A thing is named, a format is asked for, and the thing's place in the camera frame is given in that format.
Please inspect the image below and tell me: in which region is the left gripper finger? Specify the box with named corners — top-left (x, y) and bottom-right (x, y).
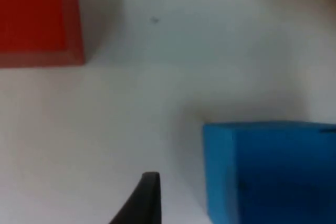
top-left (108, 172), bottom-right (163, 224)

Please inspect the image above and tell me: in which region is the blue cube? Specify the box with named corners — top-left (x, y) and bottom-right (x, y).
top-left (202, 121), bottom-right (336, 224)

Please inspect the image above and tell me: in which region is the red cube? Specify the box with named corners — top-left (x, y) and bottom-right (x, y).
top-left (0, 0), bottom-right (87, 68)

